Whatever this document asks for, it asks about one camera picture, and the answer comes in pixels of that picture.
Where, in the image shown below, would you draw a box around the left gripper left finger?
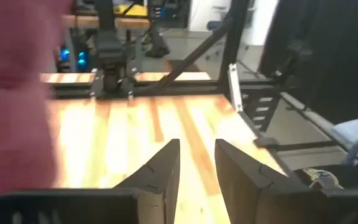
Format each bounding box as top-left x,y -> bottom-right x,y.
0,139 -> 181,224

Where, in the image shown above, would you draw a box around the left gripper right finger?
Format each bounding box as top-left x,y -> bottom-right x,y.
215,139 -> 358,224

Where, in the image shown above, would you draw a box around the maroon baseball cap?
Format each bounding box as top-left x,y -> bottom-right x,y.
0,0 -> 74,215

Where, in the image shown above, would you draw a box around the black object yellow print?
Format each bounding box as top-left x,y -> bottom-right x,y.
292,164 -> 358,195

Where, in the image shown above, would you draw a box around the padded chair armrest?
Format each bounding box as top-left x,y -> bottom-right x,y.
333,116 -> 358,164

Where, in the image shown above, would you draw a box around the computer tower lit fans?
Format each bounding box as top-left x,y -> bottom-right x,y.
56,27 -> 90,74

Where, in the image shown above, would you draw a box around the office chair blue seat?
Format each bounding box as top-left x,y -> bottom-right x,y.
206,19 -> 229,32

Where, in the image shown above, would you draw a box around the black aluminium table frame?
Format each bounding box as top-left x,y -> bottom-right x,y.
45,0 -> 338,150

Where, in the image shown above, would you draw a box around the white metal bracket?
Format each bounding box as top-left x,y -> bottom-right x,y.
227,63 -> 242,113

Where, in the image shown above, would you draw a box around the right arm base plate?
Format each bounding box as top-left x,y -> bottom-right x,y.
88,67 -> 136,100

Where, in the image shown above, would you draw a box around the wooden workbench black frame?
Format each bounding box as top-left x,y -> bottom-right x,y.
62,0 -> 192,58

